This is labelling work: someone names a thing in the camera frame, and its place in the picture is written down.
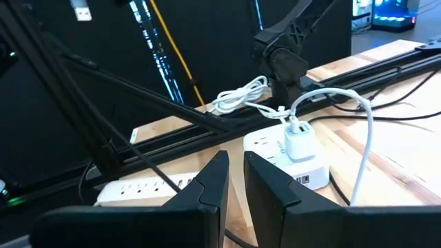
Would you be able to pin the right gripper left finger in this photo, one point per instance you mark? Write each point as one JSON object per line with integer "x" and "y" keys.
{"x": 138, "y": 227}

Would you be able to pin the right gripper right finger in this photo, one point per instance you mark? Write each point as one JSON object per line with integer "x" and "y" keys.
{"x": 327, "y": 227}

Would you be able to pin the white power strip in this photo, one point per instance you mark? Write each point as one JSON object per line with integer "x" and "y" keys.
{"x": 138, "y": 189}

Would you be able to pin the white USB charging hub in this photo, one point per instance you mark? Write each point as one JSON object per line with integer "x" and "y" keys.
{"x": 310, "y": 175}

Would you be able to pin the small white USB charger cube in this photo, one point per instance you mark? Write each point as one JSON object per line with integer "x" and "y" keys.
{"x": 301, "y": 148}

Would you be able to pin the white USB plug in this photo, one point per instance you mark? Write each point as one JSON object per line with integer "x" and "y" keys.
{"x": 82, "y": 12}

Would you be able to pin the glossy black pole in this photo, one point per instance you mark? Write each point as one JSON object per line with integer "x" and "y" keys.
{"x": 152, "y": 44}

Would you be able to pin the black curtain partition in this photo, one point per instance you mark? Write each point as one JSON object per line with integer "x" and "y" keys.
{"x": 224, "y": 41}

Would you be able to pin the blue lit electronic equipment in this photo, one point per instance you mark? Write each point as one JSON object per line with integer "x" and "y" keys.
{"x": 392, "y": 17}

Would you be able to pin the black aluminium table frame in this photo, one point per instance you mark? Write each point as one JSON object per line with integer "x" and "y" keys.
{"x": 179, "y": 144}

